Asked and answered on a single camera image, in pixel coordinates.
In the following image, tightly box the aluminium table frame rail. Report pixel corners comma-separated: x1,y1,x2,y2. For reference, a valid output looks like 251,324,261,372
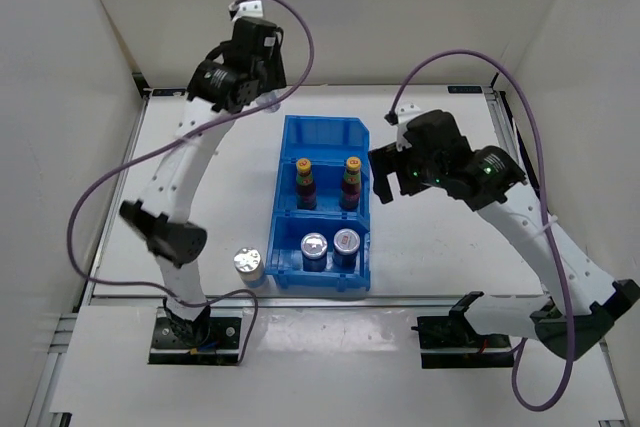
487,89,574,308

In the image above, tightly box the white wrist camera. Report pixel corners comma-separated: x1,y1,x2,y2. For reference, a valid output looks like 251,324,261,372
385,103,423,152
228,0,264,23

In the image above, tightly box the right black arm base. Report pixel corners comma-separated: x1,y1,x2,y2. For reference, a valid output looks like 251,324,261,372
411,316,515,369

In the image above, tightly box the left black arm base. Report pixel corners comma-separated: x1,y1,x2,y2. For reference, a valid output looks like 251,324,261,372
147,308,246,366

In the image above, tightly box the silver can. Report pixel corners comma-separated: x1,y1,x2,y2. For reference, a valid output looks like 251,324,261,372
233,247,266,288
260,91,281,113

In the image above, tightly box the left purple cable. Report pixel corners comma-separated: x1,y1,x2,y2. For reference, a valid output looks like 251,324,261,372
66,0,315,366

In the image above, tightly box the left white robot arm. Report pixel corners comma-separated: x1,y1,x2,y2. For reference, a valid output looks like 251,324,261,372
119,17,286,347

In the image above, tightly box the sauce bottle yellow cap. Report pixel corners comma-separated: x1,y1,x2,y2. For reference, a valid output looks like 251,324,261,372
340,156,362,211
295,158,317,210

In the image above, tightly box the blue plastic divided bin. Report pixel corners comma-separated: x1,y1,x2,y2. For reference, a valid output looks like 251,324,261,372
265,115,371,292

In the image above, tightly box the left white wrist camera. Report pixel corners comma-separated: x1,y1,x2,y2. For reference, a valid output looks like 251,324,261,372
228,0,264,23

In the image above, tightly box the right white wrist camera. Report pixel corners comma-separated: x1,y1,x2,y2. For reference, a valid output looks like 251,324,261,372
385,103,423,152

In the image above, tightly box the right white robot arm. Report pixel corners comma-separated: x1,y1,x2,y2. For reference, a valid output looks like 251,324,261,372
369,104,639,360

